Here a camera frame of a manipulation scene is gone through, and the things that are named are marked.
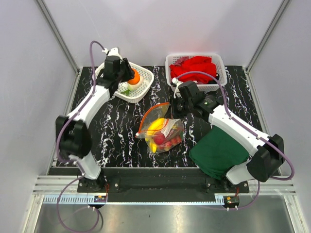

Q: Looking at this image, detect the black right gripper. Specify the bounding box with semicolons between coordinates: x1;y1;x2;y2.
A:
164;95;192;120

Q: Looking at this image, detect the orange fake fruit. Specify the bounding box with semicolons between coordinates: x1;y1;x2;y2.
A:
128;68;140;85

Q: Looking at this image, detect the pale cream fake food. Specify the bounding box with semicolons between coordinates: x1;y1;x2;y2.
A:
122;77;143;96

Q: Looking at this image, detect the clear zip top bag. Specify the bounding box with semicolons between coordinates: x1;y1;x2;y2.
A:
136;102;184;154

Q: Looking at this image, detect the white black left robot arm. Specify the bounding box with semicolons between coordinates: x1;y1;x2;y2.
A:
55;55;135;192

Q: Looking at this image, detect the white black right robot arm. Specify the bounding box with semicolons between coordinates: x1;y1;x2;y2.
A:
170;80;284;193

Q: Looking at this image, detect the red fake apple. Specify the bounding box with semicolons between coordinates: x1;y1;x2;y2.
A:
153;133;166;145

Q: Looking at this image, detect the white oval perforated basket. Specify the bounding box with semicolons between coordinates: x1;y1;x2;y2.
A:
94;62;155;103

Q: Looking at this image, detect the red cloth in basket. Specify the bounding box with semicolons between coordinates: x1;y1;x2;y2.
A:
169;56;218;84

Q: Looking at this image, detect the white rectangular slotted basket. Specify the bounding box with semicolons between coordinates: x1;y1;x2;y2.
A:
165;52;227;92

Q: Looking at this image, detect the folded green cloth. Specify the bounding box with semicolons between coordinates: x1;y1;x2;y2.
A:
189;126;249;180

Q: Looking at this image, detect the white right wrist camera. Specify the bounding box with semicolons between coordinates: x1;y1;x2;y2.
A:
171;78;183;99

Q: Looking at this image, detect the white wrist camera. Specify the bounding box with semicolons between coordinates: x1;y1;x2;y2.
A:
171;78;183;99
102;47;123;60

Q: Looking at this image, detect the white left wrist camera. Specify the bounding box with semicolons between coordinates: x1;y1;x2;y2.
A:
102;47;123;60

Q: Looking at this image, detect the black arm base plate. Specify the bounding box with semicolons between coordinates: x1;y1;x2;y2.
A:
77;167;249;203

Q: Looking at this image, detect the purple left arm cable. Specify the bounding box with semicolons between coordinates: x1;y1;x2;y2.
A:
55;40;107;231

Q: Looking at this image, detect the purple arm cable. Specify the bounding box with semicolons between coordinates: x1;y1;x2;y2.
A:
55;40;107;231
173;71;294;211

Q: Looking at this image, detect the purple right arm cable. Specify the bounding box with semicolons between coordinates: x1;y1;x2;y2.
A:
173;71;294;211

